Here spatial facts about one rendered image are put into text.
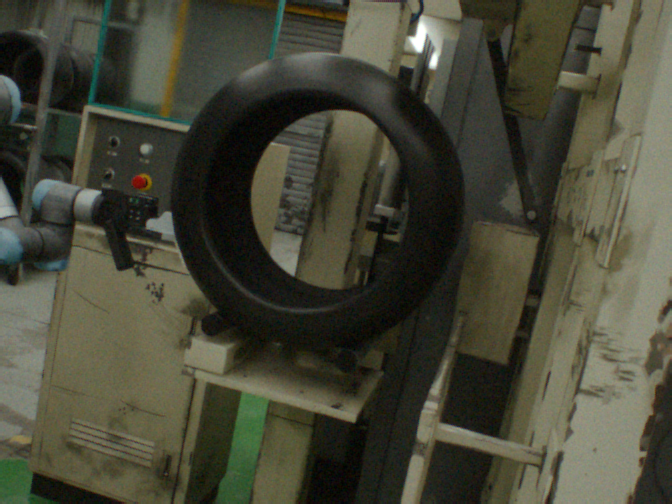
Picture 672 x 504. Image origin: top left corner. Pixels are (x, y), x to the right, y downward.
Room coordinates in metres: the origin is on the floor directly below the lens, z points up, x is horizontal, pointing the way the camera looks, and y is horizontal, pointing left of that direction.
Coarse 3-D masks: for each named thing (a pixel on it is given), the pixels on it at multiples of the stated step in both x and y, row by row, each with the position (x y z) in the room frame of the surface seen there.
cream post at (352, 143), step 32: (352, 0) 1.87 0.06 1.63; (352, 32) 1.87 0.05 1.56; (384, 32) 1.85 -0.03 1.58; (384, 64) 1.85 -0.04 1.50; (352, 128) 1.86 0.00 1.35; (320, 160) 1.87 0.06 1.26; (352, 160) 1.85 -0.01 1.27; (320, 192) 1.87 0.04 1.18; (352, 192) 1.85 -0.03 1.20; (320, 224) 1.86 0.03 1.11; (352, 224) 1.85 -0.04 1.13; (320, 256) 1.86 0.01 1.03; (352, 256) 1.86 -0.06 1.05; (320, 352) 1.85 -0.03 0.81; (288, 416) 1.86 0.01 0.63; (320, 416) 1.90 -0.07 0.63; (288, 448) 1.86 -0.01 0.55; (256, 480) 1.87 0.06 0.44; (288, 480) 1.85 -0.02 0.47
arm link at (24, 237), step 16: (0, 192) 1.59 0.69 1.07; (0, 208) 1.57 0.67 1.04; (0, 224) 1.55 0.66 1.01; (16, 224) 1.57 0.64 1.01; (0, 240) 1.52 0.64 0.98; (16, 240) 1.54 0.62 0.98; (32, 240) 1.58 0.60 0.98; (0, 256) 1.52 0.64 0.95; (16, 256) 1.54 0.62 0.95; (32, 256) 1.59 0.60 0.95
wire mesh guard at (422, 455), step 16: (464, 320) 1.61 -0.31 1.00; (448, 352) 1.29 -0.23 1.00; (448, 368) 1.18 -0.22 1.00; (432, 384) 1.07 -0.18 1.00; (448, 384) 1.80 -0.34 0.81; (432, 400) 0.99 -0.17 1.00; (432, 416) 0.94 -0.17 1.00; (432, 432) 1.32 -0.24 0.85; (416, 448) 0.94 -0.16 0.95; (432, 448) 1.74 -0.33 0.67; (416, 464) 0.94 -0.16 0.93; (416, 480) 0.93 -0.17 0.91; (416, 496) 0.94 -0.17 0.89
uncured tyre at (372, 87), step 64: (320, 64) 1.48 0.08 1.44; (192, 128) 1.54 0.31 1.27; (256, 128) 1.77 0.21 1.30; (384, 128) 1.44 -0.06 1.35; (192, 192) 1.51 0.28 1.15; (448, 192) 1.44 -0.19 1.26; (192, 256) 1.51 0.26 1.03; (256, 256) 1.76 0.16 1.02; (448, 256) 1.46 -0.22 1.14; (256, 320) 1.48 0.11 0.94; (320, 320) 1.45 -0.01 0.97; (384, 320) 1.45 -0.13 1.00
